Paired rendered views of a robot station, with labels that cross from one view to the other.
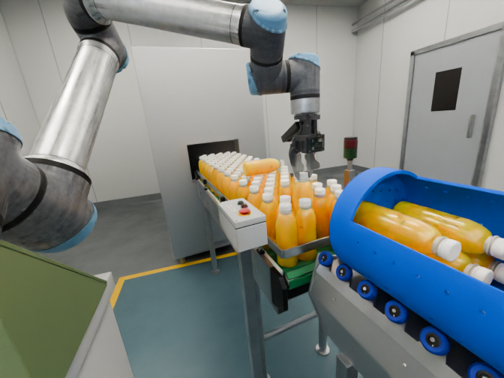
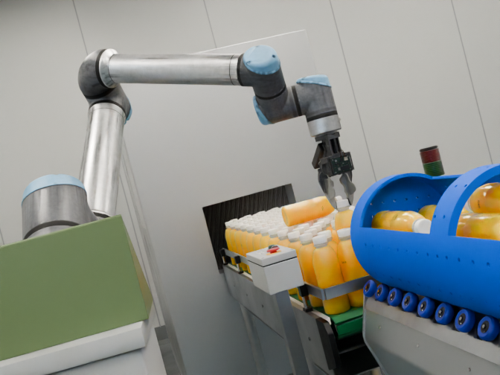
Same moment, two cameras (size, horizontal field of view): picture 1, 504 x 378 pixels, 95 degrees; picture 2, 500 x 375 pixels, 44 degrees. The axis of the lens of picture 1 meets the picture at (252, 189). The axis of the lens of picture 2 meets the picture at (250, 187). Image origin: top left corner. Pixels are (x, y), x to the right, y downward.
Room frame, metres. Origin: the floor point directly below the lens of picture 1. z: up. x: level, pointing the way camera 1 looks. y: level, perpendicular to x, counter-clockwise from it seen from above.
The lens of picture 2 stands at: (-1.02, -0.23, 1.34)
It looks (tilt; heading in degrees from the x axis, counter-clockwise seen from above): 2 degrees down; 9
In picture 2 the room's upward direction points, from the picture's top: 15 degrees counter-clockwise
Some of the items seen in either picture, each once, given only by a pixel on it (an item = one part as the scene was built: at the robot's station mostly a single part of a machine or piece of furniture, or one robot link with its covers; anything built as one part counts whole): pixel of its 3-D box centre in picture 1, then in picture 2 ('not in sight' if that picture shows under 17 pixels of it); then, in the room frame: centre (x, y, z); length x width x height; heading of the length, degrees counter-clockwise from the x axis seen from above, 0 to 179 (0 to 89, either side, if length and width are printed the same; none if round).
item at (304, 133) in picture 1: (307, 134); (332, 155); (0.76, -0.19, 1.32); 0.09 x 0.08 x 0.12; 21
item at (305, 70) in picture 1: (303, 77); (315, 97); (0.77, -0.19, 1.49); 0.10 x 0.09 x 0.12; 93
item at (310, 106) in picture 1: (305, 107); (325, 126); (0.77, -0.19, 1.40); 0.10 x 0.09 x 0.05; 111
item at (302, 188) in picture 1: (303, 203); (350, 239); (0.79, -0.18, 1.07); 0.07 x 0.07 x 0.19
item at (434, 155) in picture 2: (350, 143); (430, 155); (1.12, -0.49, 1.23); 0.06 x 0.06 x 0.04
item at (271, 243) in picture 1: (217, 192); (257, 265); (1.38, 0.21, 0.96); 1.60 x 0.01 x 0.03; 21
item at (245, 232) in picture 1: (241, 221); (273, 268); (0.72, 0.05, 1.05); 0.20 x 0.10 x 0.10; 21
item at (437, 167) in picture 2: (350, 152); (433, 169); (1.12, -0.49, 1.18); 0.06 x 0.06 x 0.05
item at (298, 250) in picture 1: (334, 238); (392, 273); (0.71, -0.27, 0.96); 0.40 x 0.01 x 0.03; 111
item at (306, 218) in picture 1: (305, 230); (353, 268); (0.71, -0.17, 1.00); 0.07 x 0.07 x 0.19
